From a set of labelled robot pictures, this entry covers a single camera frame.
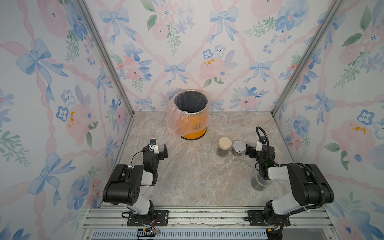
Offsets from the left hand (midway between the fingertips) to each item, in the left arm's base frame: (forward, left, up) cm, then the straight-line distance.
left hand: (158, 144), depth 92 cm
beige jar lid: (-2, -40, +4) cm, 40 cm away
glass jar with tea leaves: (-3, -40, -5) cm, 41 cm away
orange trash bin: (+24, -20, +8) cm, 32 cm away
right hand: (+2, -61, -2) cm, 61 cm away
